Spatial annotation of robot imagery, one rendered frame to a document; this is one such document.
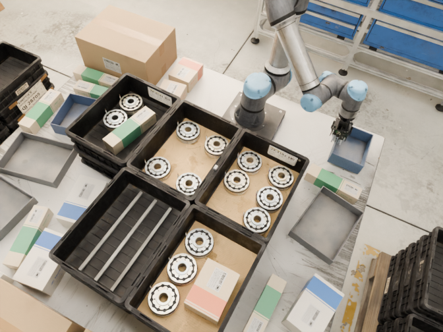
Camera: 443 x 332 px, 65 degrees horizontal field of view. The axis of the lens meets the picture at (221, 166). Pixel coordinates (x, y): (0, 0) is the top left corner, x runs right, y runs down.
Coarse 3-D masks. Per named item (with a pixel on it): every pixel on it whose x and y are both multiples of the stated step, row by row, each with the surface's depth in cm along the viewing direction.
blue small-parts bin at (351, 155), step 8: (352, 136) 170; (360, 136) 167; (368, 136) 165; (336, 144) 167; (344, 144) 167; (352, 144) 167; (360, 144) 168; (368, 144) 164; (336, 152) 164; (344, 152) 165; (352, 152) 165; (360, 152) 165; (368, 152) 157; (328, 160) 161; (336, 160) 158; (344, 160) 156; (352, 160) 163; (360, 160) 163; (344, 168) 160; (352, 168) 158; (360, 168) 155
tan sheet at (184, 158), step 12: (204, 132) 152; (168, 144) 148; (180, 144) 148; (192, 144) 149; (156, 156) 144; (168, 156) 145; (180, 156) 145; (192, 156) 145; (204, 156) 146; (180, 168) 142; (192, 168) 142; (204, 168) 143; (168, 180) 139
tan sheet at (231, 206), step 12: (264, 168) 144; (288, 168) 145; (252, 180) 141; (264, 180) 141; (216, 192) 137; (252, 192) 138; (288, 192) 139; (216, 204) 134; (228, 204) 135; (240, 204) 135; (252, 204) 135; (228, 216) 132; (240, 216) 132; (276, 216) 133
